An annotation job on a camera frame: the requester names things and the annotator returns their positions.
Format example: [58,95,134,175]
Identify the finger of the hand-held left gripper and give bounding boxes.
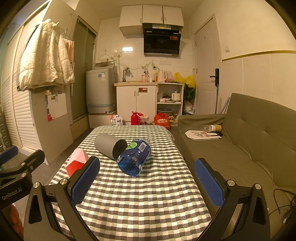
[0,146,19,165]
[0,149,46,186]

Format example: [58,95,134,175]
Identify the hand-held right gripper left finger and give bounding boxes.
[23,156,101,241]

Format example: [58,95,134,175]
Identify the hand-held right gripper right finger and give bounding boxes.
[194,158,271,241]

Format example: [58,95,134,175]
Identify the grey cup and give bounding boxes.
[94,133,128,161]

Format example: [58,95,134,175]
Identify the person's left hand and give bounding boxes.
[9,205,24,235]

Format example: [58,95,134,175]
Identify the red and pink box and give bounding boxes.
[66,148,89,178]

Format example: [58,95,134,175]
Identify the olive green sofa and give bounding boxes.
[177,93,296,241]

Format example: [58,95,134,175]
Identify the white wardrobe panel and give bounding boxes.
[29,88,75,165]

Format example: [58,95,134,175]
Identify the white louvered sliding door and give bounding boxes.
[1,23,42,150]

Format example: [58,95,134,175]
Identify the white printed paper board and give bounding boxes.
[185,129,222,140]

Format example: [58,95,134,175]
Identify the blue plastic water bottle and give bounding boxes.
[117,137,152,177]

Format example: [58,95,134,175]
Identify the checkered tablecloth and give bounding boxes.
[47,125,212,241]

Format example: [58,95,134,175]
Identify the white detergent pouch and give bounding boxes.
[110,114,123,126]

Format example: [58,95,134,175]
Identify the red shopping bag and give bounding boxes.
[154,113,171,130]

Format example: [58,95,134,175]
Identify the white open shelf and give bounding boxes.
[157,83,185,119]

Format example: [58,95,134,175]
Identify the green plant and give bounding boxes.
[184,84,196,103]

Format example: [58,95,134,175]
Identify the white sink cabinet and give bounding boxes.
[114,82,158,126]

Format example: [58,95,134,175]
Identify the grey washing machine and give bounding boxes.
[86,68,117,114]

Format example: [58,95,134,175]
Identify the white puffer jacket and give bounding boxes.
[18,19,60,91]

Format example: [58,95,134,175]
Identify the glass shower door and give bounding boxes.
[70,16,98,124]

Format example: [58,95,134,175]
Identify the cream quilted jacket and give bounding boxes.
[57,37,76,87]

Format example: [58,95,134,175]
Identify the yellow plastic bag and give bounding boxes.
[174,72,197,88]

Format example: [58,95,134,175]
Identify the pink cloth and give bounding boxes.
[67,40,75,64]

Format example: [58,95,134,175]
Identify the metal basin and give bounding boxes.
[95,61,116,69]

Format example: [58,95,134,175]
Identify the black range hood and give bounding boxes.
[143,28,182,56]

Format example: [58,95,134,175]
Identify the black cables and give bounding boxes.
[268,189,296,226]

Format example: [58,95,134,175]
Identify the black door handle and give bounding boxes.
[209,68,220,86]

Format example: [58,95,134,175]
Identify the wire clothes hanger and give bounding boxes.
[97,49,116,62]

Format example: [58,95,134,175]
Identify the white wall cabinets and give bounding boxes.
[119,5,184,36]

